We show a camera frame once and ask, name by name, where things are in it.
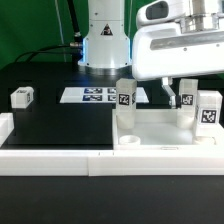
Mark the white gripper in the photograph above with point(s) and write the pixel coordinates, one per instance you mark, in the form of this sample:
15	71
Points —
163	51

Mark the white square table top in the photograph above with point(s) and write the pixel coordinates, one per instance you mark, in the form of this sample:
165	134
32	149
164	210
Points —
155	129

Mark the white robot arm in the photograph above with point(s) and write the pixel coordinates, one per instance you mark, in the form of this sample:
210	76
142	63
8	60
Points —
107	49

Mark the white marker sheet with tags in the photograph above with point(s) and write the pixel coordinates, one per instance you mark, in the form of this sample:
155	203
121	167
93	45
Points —
97	95

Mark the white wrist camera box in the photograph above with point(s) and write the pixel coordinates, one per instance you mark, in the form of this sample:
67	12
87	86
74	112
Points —
157	12

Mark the white U-shaped fence wall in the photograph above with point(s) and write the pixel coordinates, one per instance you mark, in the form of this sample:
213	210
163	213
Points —
104	162

